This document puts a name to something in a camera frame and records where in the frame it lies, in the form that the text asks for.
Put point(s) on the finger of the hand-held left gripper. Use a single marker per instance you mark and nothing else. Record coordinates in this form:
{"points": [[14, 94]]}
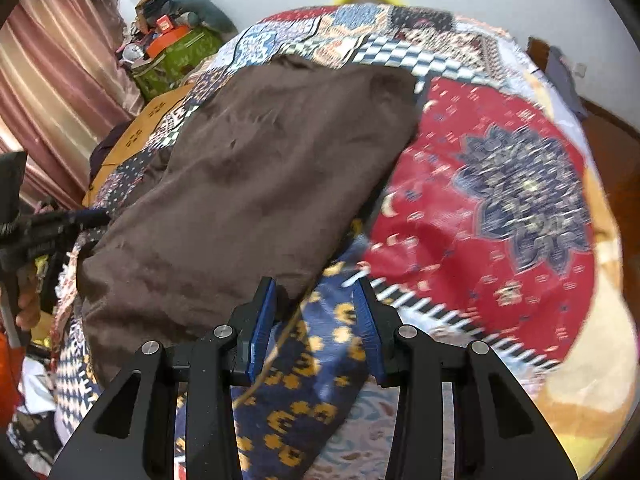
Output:
{"points": [[65, 222]]}

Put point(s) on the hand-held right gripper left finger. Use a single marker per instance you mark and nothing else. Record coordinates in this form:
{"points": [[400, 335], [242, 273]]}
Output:
{"points": [[262, 325]]}

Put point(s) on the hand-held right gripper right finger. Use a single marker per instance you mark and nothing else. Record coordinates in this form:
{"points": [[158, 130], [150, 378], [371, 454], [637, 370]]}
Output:
{"points": [[367, 330]]}

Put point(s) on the brown shirt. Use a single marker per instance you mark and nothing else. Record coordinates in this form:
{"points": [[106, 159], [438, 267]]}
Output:
{"points": [[250, 175]]}

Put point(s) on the person's left hand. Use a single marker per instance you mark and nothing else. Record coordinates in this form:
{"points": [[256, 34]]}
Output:
{"points": [[29, 300]]}

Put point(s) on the dark purple cloth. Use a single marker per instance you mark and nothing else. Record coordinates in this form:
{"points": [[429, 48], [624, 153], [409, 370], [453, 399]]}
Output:
{"points": [[107, 152]]}

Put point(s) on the orange patterned pillow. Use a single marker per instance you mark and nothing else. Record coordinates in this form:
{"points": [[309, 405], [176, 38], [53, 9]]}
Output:
{"points": [[145, 125]]}

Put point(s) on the striped pink curtain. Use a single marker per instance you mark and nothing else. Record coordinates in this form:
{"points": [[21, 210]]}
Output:
{"points": [[55, 70]]}

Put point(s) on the green patterned storage box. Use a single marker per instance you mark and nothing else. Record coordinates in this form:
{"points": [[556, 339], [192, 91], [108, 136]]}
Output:
{"points": [[180, 62]]}

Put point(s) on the patchwork printed blanket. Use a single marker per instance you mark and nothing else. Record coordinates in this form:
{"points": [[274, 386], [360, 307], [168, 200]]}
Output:
{"points": [[475, 160]]}

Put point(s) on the orange box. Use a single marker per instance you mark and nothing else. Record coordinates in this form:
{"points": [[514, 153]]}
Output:
{"points": [[167, 40]]}

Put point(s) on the dark grey cloth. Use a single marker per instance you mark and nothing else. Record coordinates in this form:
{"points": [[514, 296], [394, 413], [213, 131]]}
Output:
{"points": [[562, 80]]}

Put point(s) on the wooden bed frame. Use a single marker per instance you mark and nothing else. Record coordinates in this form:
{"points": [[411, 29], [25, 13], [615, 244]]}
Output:
{"points": [[537, 52]]}

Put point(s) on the white wall socket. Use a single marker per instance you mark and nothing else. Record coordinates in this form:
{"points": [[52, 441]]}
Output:
{"points": [[581, 70]]}

